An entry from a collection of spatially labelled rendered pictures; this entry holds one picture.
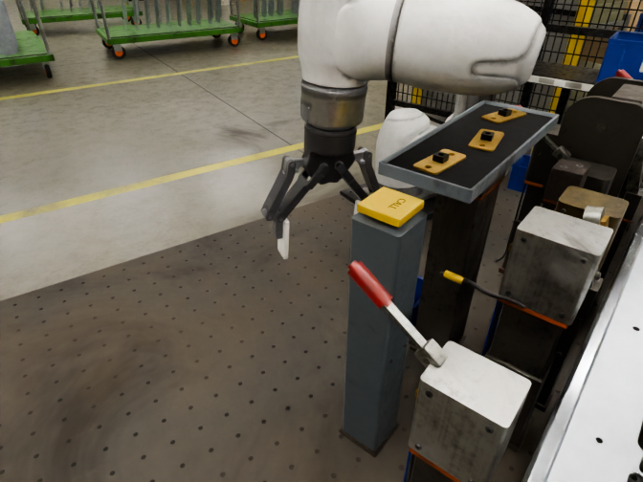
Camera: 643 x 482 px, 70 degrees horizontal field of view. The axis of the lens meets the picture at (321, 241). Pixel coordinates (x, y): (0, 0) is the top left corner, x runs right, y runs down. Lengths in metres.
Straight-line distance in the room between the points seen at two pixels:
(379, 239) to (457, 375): 0.17
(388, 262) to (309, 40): 0.28
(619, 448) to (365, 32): 0.52
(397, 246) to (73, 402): 0.71
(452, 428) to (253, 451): 0.44
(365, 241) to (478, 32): 0.26
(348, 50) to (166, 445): 0.69
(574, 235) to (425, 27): 0.32
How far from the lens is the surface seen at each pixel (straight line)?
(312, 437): 0.87
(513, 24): 0.58
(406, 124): 1.38
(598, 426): 0.59
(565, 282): 0.67
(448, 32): 0.57
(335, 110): 0.62
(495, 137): 0.78
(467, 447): 0.52
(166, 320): 1.11
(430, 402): 0.50
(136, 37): 7.17
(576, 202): 0.82
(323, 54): 0.59
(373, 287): 0.49
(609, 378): 0.65
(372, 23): 0.58
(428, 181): 0.62
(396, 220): 0.53
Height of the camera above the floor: 1.43
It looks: 34 degrees down
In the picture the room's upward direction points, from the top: straight up
